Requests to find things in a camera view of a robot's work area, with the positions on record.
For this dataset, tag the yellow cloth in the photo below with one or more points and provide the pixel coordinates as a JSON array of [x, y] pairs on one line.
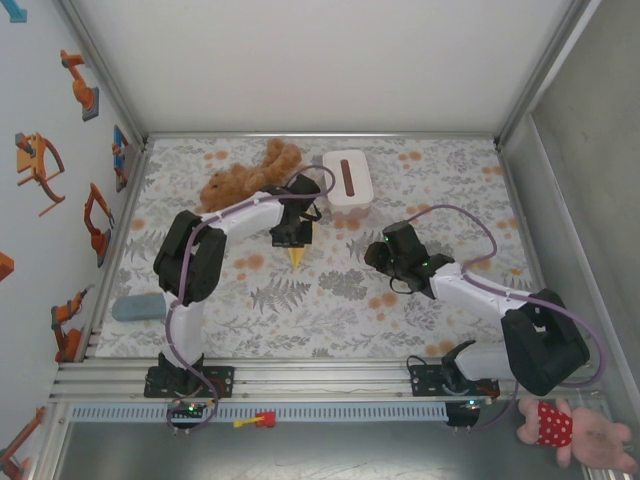
[[296, 257]]

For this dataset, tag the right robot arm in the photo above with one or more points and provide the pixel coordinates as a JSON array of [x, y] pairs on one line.
[[545, 345]]

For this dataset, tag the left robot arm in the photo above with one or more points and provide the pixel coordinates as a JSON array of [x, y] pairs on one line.
[[192, 260]]

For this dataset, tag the floral tablecloth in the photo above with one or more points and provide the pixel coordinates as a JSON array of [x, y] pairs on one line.
[[400, 325]]

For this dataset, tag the brown teddy bear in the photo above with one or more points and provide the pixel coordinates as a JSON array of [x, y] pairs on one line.
[[240, 182]]

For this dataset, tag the white tissue box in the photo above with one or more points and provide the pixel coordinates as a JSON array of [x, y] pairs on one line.
[[345, 175]]

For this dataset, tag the wide aluminium beam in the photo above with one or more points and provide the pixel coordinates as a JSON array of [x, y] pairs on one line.
[[325, 380]]

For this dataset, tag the black controller board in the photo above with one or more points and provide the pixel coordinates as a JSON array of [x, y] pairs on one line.
[[187, 411], [467, 407]]

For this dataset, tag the grey blue sponge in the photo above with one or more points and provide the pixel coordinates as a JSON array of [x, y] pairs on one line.
[[137, 308]]

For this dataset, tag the blue orange robot sticker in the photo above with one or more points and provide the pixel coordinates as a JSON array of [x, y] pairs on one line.
[[120, 160]]

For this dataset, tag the red yellow plastic clip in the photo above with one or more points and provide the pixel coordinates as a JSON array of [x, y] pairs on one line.
[[265, 420]]

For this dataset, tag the pink plush toy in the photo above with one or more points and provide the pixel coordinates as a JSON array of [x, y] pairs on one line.
[[595, 440]]

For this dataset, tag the small orange block sticker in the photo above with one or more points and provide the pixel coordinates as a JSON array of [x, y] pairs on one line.
[[5, 267]]

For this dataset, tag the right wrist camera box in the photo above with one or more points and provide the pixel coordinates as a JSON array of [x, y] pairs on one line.
[[404, 245]]

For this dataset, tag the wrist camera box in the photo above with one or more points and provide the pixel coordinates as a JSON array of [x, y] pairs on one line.
[[404, 245], [305, 186]]

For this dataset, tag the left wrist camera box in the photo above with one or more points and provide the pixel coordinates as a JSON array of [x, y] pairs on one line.
[[305, 186]]

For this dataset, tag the aluminium frame rail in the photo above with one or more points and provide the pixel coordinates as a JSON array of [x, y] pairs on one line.
[[320, 135], [530, 250], [125, 210]]

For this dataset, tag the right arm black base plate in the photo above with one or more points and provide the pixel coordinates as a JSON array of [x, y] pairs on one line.
[[425, 382]]

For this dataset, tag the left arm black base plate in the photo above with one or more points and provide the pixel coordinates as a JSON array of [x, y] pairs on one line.
[[220, 380]]

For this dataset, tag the aluminium frame post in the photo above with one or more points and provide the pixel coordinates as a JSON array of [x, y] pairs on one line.
[[540, 75], [106, 75]]

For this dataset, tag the orange gripper wall sticker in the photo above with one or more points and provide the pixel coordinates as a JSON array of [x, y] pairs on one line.
[[32, 160]]

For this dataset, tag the blue wall sticker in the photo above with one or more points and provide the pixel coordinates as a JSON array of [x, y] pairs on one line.
[[15, 10]]

